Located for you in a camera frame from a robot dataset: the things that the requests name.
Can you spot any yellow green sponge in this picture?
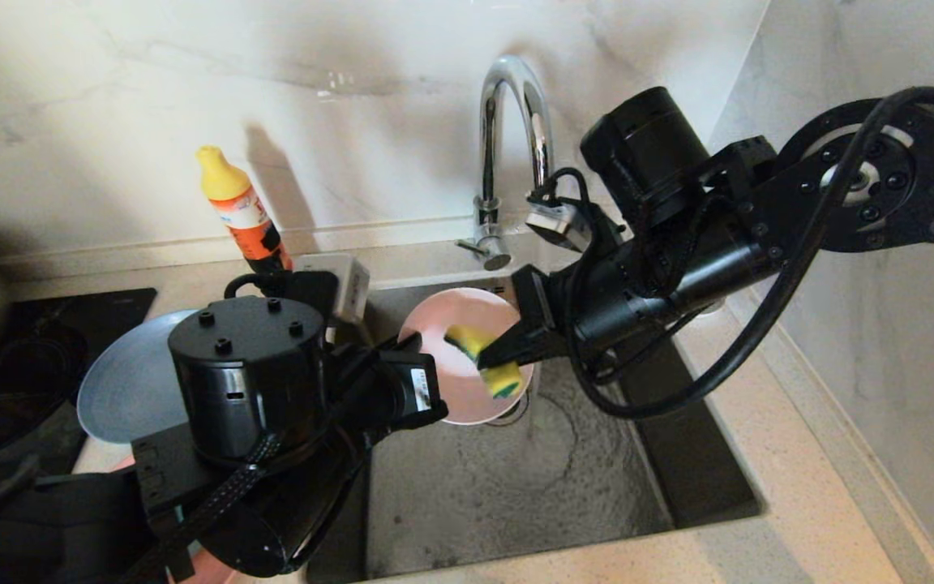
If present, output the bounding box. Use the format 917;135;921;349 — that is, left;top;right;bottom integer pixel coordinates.
444;324;523;400

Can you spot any black induction cooktop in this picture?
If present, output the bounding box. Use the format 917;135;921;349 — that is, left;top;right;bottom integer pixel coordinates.
0;288;157;479

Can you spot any pink plate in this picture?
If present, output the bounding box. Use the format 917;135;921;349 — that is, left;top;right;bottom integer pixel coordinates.
110;454;234;584

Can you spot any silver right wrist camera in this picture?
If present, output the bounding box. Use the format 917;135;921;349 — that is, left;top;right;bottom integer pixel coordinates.
525;199;593;252

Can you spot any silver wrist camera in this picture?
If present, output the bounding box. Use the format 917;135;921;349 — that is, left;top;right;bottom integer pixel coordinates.
525;199;593;252
293;253;371;325

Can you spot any stainless steel sink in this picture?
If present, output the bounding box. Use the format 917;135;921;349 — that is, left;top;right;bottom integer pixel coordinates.
306;276;763;583

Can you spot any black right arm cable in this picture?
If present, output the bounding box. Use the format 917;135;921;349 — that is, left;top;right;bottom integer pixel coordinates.
528;85;934;420

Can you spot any pink bowl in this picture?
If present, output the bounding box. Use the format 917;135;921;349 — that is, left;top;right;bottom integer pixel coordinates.
398;288;534;427

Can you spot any chrome gooseneck faucet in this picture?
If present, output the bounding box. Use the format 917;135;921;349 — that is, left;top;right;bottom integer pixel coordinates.
456;55;555;272

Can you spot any orange dish soap bottle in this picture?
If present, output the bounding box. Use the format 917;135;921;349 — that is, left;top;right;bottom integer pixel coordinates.
195;146;293;273

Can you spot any blue grey plate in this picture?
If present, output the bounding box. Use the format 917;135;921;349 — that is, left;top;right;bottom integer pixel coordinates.
77;308;200;444

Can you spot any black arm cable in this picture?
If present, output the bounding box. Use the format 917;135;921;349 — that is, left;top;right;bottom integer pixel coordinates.
122;273;371;584
528;85;934;420

